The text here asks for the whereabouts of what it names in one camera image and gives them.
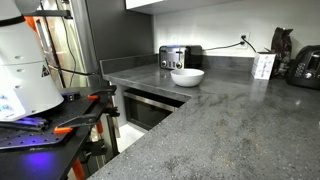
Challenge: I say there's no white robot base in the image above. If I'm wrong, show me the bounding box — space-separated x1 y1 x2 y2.
0 0 63 122

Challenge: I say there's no white ceramic bowl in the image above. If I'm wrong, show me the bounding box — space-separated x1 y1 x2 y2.
171 69 204 87

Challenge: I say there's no stainless built-in oven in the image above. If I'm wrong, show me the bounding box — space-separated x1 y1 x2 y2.
123 88 183 130

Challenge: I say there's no silver black toaster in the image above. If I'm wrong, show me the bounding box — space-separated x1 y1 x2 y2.
158 45 203 70

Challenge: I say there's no black orange bar clamp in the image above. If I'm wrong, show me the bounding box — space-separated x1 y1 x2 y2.
53 85 120 134

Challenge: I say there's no white upper cabinet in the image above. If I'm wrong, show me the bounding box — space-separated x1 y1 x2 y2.
125 0 235 15

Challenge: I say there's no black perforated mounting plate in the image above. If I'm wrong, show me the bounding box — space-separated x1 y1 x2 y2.
0 95 101 151

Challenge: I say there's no stainless steel refrigerator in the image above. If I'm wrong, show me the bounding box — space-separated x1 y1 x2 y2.
30 0 101 88

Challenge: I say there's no white paper carton box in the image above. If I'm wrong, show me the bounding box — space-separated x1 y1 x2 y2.
251 52 275 80

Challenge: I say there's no black robot cart table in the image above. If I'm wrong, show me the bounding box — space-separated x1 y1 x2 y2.
0 87 111 180

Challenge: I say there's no dark coffee bag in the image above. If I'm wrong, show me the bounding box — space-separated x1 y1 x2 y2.
271 27 292 78

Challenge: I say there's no black appliance at right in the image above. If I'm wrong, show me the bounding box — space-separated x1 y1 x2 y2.
286 45 320 90

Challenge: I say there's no black toaster power cable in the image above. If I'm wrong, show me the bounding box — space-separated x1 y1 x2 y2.
202 41 246 52

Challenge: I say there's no white wall outlet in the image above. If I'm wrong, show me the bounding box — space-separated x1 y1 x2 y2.
239 33 249 49

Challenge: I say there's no black appliance power cable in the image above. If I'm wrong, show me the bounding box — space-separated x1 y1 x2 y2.
240 35 258 54

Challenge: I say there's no black cable at refrigerator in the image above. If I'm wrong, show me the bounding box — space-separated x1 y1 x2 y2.
47 63 101 77

